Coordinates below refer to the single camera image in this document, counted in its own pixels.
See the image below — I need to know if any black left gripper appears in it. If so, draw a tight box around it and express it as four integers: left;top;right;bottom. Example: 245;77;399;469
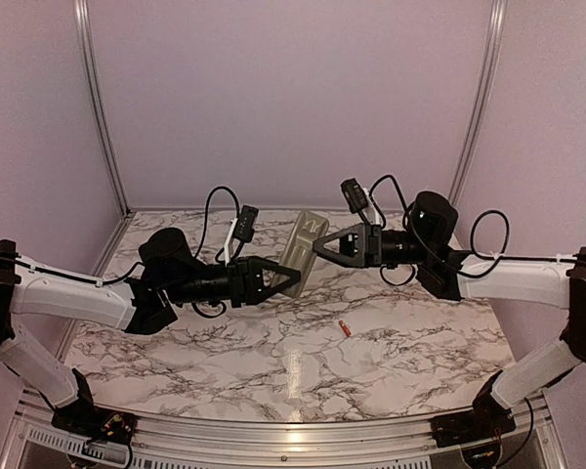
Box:
164;255;302;309

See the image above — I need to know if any front aluminium rail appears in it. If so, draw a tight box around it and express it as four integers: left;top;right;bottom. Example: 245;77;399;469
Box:
9;388;567;469

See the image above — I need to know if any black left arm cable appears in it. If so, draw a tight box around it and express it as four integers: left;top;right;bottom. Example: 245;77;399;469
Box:
0;185;243;319

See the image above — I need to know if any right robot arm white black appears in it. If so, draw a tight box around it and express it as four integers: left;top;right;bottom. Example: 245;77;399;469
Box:
313;191;586;438

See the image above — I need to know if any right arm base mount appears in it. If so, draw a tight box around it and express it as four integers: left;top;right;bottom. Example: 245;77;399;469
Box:
431;395;517;448

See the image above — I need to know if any grey white remote control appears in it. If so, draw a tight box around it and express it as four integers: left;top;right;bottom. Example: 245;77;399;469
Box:
278;211;329;298

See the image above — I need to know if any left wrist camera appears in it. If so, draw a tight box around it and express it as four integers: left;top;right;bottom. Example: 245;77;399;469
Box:
223;205;259;265

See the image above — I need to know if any right aluminium frame post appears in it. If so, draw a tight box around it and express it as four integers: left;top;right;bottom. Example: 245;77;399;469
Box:
448;0;508;206

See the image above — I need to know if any orange battery near centre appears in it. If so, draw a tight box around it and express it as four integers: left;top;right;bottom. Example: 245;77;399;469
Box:
338;320;352;337

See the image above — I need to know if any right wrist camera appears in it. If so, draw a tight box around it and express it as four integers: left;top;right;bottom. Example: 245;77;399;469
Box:
340;178;369;213

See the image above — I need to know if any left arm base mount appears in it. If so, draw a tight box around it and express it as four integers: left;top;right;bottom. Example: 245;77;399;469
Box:
52;368;137;445

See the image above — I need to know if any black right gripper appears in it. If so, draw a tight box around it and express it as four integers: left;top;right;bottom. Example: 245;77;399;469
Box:
308;222;434;268

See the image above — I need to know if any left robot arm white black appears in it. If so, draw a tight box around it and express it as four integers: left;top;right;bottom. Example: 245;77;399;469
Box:
0;228;302;435

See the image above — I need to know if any aluminium frame post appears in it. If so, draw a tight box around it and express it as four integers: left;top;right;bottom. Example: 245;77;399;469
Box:
73;0;131;218
448;0;508;206

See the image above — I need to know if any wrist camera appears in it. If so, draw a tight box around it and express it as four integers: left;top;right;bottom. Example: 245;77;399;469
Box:
223;205;259;265
340;178;369;213

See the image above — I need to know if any left aluminium frame post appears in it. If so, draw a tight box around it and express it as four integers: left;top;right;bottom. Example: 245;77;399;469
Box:
73;0;131;218

